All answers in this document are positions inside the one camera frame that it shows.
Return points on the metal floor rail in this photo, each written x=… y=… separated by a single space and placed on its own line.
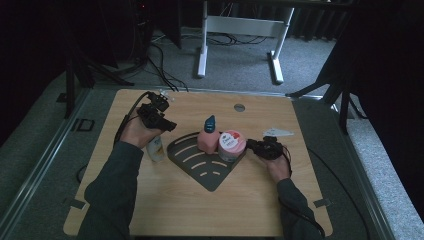
x=40 y=160
x=366 y=186

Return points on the black metal stand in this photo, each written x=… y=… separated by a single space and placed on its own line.
x=345 y=110
x=69 y=86

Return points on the white desk frame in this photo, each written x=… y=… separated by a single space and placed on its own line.
x=243 y=25

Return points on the black computer tower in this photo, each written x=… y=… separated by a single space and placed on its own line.
x=143 y=23

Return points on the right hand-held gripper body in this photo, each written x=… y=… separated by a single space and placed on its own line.
x=271 y=148

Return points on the white bottle with blue cap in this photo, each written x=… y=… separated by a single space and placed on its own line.
x=156 y=150

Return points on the pink lidded jar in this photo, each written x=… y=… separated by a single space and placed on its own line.
x=231 y=146

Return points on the person's left hand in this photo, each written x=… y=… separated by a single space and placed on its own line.
x=140 y=133

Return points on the person's right hand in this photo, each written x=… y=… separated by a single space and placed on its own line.
x=278 y=168

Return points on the grey tape strip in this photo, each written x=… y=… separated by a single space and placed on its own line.
x=75 y=203
x=321 y=202

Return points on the black curtain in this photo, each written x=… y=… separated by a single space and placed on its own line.
x=26 y=50
x=393 y=66

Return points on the black fan-shaped slotted rack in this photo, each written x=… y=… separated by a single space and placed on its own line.
x=200 y=166

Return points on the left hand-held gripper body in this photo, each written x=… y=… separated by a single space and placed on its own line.
x=151 y=113

